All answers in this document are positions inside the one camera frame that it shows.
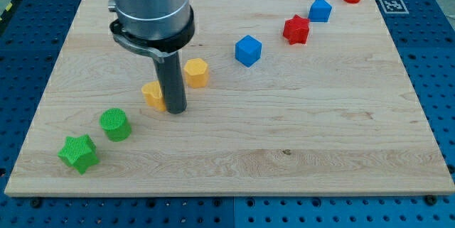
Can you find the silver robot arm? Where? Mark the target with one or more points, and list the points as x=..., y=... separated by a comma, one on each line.
x=149, y=0

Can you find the red star block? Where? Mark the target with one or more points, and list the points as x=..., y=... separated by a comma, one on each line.
x=296, y=30

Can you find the blue pentagon block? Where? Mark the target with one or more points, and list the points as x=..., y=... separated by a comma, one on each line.
x=320, y=11

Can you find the black clamp ring mount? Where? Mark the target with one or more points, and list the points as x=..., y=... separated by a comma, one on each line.
x=155, y=28

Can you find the green star block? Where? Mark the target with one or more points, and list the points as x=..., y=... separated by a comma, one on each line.
x=79, y=153

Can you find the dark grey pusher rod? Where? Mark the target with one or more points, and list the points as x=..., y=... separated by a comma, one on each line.
x=171, y=83

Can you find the yellow hexagon block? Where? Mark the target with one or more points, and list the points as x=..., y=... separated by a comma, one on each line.
x=196, y=72

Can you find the blue cube block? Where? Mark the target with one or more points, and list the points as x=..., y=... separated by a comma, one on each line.
x=248, y=50

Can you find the yellow heart block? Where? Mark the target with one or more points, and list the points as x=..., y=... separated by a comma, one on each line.
x=153, y=96

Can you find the white fiducial marker tag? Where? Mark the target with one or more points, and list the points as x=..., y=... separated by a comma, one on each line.
x=393, y=6

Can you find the green cylinder block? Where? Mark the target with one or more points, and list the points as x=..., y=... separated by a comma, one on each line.
x=115, y=124

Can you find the wooden board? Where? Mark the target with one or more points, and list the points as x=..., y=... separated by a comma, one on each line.
x=336, y=116

